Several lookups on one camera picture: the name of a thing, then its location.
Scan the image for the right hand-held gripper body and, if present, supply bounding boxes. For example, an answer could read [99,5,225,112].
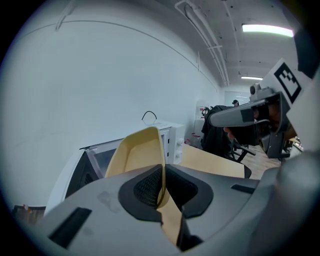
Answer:
[249,26,320,160]

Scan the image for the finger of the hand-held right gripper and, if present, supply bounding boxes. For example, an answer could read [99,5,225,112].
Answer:
[223,123,261,147]
[208,99,267,128]

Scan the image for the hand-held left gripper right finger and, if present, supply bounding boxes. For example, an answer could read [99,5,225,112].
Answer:
[164,149,320,256]

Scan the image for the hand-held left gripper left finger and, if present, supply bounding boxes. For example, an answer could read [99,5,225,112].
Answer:
[37,163,186,256]

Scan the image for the white microwave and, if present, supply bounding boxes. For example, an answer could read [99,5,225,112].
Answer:
[44,121,185,216]

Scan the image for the cream plastic container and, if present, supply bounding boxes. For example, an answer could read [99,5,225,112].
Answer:
[104,126,171,211]

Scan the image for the person's right hand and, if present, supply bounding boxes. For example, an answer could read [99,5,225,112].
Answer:
[267,102,285,130]

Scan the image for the black office chair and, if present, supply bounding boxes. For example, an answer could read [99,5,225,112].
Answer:
[226,139,258,163]

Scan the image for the black jacket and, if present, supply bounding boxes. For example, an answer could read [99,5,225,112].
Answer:
[200,104,235,159]

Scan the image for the white cabinet with red labels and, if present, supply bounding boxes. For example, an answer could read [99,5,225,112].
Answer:
[195,99,214,121]

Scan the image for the white ceiling conduit pipes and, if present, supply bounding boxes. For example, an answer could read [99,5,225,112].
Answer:
[174,0,230,88]

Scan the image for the black cable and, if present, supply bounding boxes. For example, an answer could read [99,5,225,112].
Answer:
[141,110,158,124]

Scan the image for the white wall conduit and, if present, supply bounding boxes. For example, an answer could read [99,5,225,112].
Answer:
[54,14,218,93]

